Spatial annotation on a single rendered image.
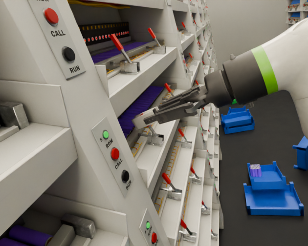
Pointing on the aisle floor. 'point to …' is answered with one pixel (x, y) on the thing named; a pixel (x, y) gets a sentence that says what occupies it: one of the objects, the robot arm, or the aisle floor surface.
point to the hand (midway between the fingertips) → (146, 118)
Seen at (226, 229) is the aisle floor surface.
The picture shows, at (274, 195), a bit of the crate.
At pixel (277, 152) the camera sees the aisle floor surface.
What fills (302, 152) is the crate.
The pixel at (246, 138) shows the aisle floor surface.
